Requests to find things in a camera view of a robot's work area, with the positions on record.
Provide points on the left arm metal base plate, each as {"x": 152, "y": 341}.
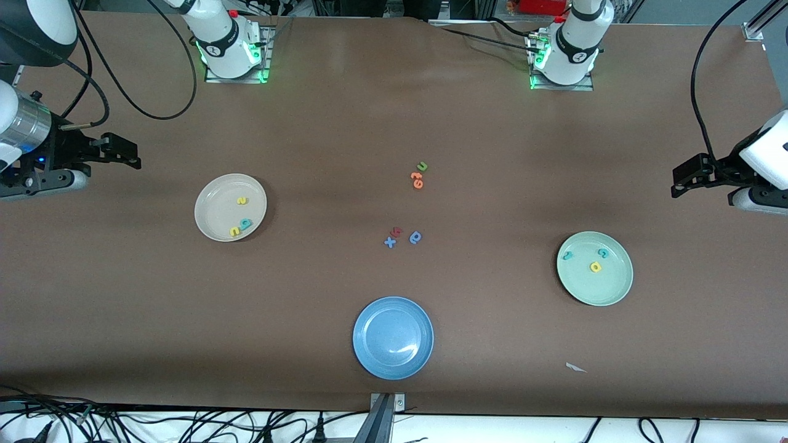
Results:
{"x": 560, "y": 87}

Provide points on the silver metal bracket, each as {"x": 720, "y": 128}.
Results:
{"x": 399, "y": 401}

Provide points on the red box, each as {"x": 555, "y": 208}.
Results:
{"x": 542, "y": 6}

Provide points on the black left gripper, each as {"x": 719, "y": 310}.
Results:
{"x": 724, "y": 170}

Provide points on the brown table cover sheet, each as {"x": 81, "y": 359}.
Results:
{"x": 394, "y": 111}

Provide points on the white paper scrap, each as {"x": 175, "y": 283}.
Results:
{"x": 574, "y": 367}

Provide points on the aluminium frame post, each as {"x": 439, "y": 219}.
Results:
{"x": 756, "y": 27}

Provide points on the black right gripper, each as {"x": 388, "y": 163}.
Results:
{"x": 61, "y": 152}

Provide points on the blue letter a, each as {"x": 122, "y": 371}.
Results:
{"x": 415, "y": 237}

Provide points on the pale green plate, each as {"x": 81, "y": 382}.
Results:
{"x": 595, "y": 286}

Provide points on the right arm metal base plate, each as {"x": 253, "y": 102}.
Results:
{"x": 234, "y": 80}

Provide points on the beige brown plate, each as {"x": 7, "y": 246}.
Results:
{"x": 215, "y": 209}

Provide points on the blue plate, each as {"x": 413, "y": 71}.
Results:
{"x": 394, "y": 338}

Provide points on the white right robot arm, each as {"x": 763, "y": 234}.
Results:
{"x": 221, "y": 43}

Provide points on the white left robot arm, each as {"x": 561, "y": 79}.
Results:
{"x": 575, "y": 49}

